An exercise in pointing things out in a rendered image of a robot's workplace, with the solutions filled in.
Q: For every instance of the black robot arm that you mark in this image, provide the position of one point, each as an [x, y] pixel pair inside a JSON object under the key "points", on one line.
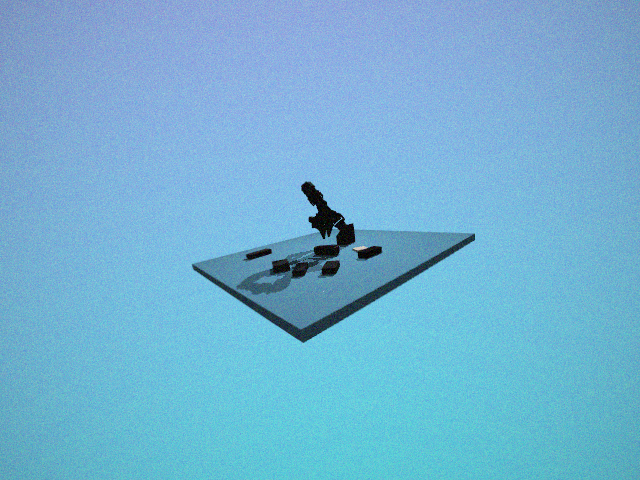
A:
{"points": [[314, 196]]}

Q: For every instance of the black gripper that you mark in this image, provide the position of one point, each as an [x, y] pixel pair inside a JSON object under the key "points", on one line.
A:
{"points": [[324, 224]]}

